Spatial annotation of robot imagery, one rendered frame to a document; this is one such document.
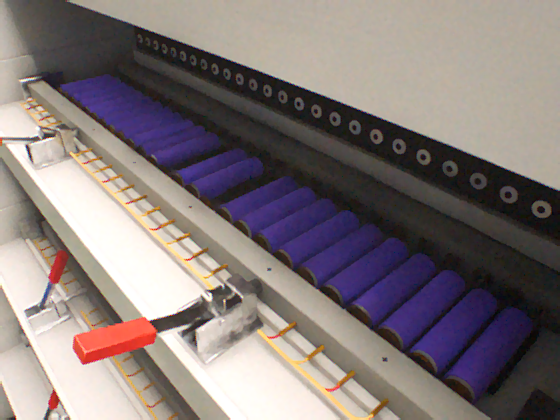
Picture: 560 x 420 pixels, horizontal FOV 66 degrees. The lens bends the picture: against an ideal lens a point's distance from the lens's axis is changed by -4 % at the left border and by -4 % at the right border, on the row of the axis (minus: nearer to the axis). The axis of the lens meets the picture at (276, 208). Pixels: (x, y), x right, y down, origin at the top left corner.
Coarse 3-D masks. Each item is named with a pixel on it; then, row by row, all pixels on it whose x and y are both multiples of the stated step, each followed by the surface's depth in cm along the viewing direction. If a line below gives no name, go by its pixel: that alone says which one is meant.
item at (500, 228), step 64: (0, 64) 49; (64, 64) 54; (0, 128) 46; (64, 192) 36; (448, 192) 29; (128, 256) 30; (128, 320) 29; (384, 320) 26; (192, 384) 23; (256, 384) 22; (320, 384) 22; (512, 384) 22
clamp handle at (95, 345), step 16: (208, 304) 23; (144, 320) 21; (160, 320) 21; (176, 320) 22; (192, 320) 22; (208, 320) 23; (80, 336) 19; (96, 336) 19; (112, 336) 19; (128, 336) 19; (144, 336) 20; (160, 336) 21; (80, 352) 18; (96, 352) 18; (112, 352) 19
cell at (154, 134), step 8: (184, 120) 43; (160, 128) 42; (168, 128) 42; (176, 128) 42; (184, 128) 42; (136, 136) 40; (144, 136) 40; (152, 136) 41; (160, 136) 41; (136, 144) 40
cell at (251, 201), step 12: (276, 180) 34; (288, 180) 34; (252, 192) 33; (264, 192) 33; (276, 192) 33; (288, 192) 34; (228, 204) 31; (240, 204) 32; (252, 204) 32; (264, 204) 33; (240, 216) 31
